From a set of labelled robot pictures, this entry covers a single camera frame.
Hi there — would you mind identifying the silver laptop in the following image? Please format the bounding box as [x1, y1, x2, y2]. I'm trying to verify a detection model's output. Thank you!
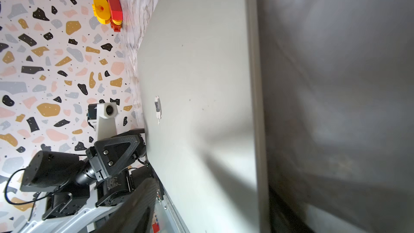
[137, 0, 270, 233]

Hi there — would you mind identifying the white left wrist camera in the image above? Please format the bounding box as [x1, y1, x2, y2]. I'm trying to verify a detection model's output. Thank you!
[87, 102, 118, 141]

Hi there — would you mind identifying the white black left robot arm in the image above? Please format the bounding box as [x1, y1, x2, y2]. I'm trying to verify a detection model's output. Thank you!
[15, 129, 146, 233]

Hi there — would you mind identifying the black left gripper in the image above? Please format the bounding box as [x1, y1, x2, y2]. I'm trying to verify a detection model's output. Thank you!
[20, 129, 146, 219]

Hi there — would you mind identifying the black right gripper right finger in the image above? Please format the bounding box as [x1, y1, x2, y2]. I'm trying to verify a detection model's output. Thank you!
[268, 187, 314, 233]

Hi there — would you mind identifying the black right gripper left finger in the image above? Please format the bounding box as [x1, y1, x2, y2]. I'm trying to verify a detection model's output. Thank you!
[95, 178, 157, 233]

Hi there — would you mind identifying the red yellow toy block vehicle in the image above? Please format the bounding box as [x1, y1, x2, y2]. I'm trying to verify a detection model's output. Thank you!
[92, 0, 124, 32]

